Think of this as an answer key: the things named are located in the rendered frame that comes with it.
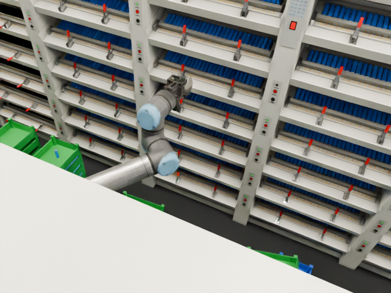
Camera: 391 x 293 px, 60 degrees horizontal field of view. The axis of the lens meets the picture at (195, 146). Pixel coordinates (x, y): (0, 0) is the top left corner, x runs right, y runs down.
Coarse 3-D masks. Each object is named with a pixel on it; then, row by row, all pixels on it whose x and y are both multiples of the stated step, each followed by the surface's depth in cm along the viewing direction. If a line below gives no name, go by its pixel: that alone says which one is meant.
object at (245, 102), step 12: (156, 60) 177; (156, 72) 177; (168, 72) 176; (180, 72) 175; (204, 84) 171; (264, 84) 167; (204, 96) 173; (216, 96) 168; (240, 96) 166; (252, 108) 164
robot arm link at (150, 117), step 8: (160, 96) 132; (152, 104) 127; (160, 104) 128; (168, 104) 132; (144, 112) 125; (152, 112) 124; (160, 112) 127; (168, 112) 133; (144, 120) 127; (152, 120) 125; (160, 120) 128; (144, 128) 129; (152, 128) 128; (160, 128) 131
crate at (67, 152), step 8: (48, 144) 217; (56, 144) 222; (64, 144) 219; (72, 144) 216; (40, 152) 212; (48, 152) 217; (64, 152) 217; (72, 152) 218; (80, 152) 219; (48, 160) 212; (56, 160) 212; (64, 160) 212; (72, 160) 213; (64, 168) 207
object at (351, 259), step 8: (384, 200) 167; (384, 208) 168; (368, 216) 183; (376, 216) 173; (384, 216) 171; (368, 224) 179; (368, 232) 182; (384, 232) 178; (360, 240) 189; (368, 240) 186; (376, 240) 184; (352, 248) 196; (368, 248) 190; (344, 256) 203; (352, 256) 200; (360, 256) 197; (344, 264) 207; (352, 264) 204
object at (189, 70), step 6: (162, 60) 177; (168, 66) 177; (174, 66) 175; (180, 66) 174; (192, 72) 173; (198, 72) 171; (204, 72) 171; (210, 78) 171; (216, 78) 169; (222, 78) 168; (228, 84) 168; (234, 84) 166; (240, 84) 166; (246, 84) 165; (252, 90) 164; (258, 90) 163
